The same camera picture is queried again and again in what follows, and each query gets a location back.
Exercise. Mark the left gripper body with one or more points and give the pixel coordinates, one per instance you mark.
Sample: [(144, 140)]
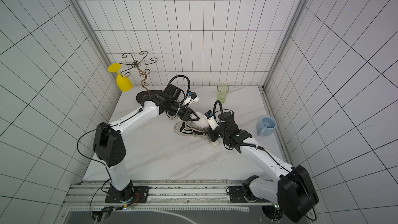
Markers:
[(177, 109)]

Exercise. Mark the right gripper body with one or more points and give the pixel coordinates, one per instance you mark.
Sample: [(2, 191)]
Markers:
[(213, 131)]

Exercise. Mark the black white sneaker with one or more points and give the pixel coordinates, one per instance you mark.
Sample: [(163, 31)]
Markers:
[(189, 129)]

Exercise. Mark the white insole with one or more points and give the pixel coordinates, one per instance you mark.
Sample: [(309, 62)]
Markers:
[(202, 126)]

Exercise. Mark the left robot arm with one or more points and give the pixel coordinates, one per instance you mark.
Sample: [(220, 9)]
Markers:
[(109, 137)]

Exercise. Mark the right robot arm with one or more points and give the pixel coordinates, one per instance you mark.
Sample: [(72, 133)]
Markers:
[(290, 189)]

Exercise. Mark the green transparent cup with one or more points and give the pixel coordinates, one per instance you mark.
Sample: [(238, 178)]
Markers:
[(222, 92)]

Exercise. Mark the blue mug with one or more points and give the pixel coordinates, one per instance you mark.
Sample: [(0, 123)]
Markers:
[(266, 126)]

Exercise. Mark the black metal cup rack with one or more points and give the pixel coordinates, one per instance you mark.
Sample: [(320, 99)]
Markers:
[(143, 73)]

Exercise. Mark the yellow plastic wine glass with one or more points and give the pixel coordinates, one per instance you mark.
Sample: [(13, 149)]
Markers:
[(123, 82)]

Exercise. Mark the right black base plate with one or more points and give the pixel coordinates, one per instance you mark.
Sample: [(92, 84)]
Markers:
[(242, 194)]

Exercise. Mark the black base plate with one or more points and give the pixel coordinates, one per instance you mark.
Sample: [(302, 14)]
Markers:
[(131, 194), (242, 194)]

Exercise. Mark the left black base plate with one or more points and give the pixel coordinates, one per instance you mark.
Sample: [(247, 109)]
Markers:
[(131, 194)]

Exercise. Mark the aluminium mounting rail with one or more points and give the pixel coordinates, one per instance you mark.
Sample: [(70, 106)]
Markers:
[(164, 193)]

